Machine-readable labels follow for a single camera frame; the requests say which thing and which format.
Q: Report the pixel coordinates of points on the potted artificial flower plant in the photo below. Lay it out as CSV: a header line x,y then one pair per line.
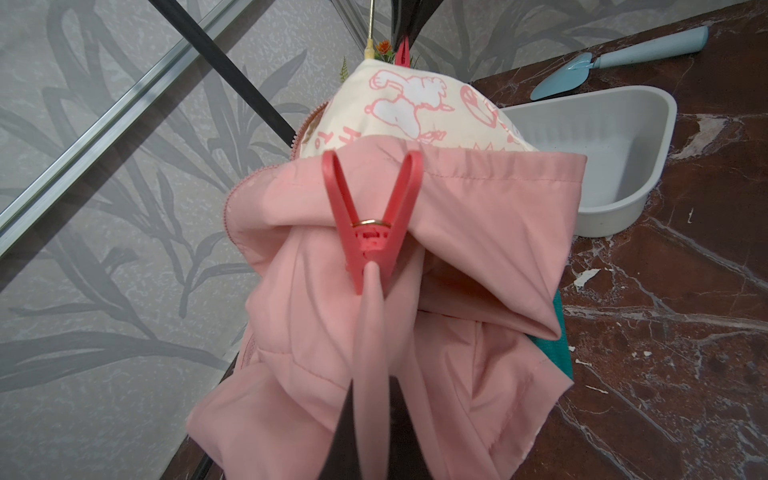
x,y
382,51

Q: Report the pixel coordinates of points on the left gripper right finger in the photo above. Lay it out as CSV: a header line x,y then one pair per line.
x,y
406,460

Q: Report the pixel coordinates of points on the teal green jacket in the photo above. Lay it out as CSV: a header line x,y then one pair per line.
x,y
558,350

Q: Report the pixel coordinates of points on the light blue small scoop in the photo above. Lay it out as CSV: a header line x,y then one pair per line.
x,y
575,73

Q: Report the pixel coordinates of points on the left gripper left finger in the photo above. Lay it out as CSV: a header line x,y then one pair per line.
x,y
342,461

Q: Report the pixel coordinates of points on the white plastic tray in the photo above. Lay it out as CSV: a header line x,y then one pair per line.
x,y
624,132

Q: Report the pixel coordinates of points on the black clothes rack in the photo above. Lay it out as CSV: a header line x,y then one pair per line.
x,y
409,18

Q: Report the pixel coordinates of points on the pink jacket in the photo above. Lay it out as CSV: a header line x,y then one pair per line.
x,y
477,273

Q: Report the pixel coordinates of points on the red clothespin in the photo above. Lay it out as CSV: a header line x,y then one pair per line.
x,y
372,240
402,55

